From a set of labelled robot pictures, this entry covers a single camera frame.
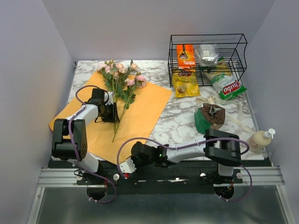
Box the orange wrapping paper sheet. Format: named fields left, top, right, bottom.
left=48, top=70, right=173, bottom=165

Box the pink fake flower bunch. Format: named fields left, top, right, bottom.
left=112, top=60, right=147, bottom=142

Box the green brown snack bag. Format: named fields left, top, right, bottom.
left=194, top=103, right=226, bottom=134

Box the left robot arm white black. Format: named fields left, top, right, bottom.
left=51, top=85, right=120, bottom=184

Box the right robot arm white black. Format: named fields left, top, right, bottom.
left=131, top=129, right=242, bottom=183

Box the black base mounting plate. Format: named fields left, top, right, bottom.
left=48, top=160, right=274, bottom=195

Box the yellow lays chip bag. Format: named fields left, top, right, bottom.
left=172, top=69, right=200, bottom=98

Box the cream printed ribbon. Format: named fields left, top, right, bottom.
left=195, top=94, right=256, bottom=135

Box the orange razor package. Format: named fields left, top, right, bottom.
left=176, top=44, right=196, bottom=69

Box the green white cassava chip bag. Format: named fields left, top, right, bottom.
left=204, top=57, right=247, bottom=101

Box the silver foil packet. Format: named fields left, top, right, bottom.
left=195, top=44, right=219, bottom=67

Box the cream lotion pump bottle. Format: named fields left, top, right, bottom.
left=247, top=128, right=276, bottom=152

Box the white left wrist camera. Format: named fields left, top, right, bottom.
left=105, top=91, right=114, bottom=105

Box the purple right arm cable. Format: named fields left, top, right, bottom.
left=116, top=137, right=253, bottom=203

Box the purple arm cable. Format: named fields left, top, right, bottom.
left=116, top=137, right=253, bottom=203
left=69, top=85, right=117, bottom=203

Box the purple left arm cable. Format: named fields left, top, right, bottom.
left=69, top=85, right=117, bottom=203

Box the black wire basket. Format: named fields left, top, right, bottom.
left=167, top=33, right=248, bottom=86

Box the aluminium frame rail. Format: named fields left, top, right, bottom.
left=28, top=167, right=296, bottom=224

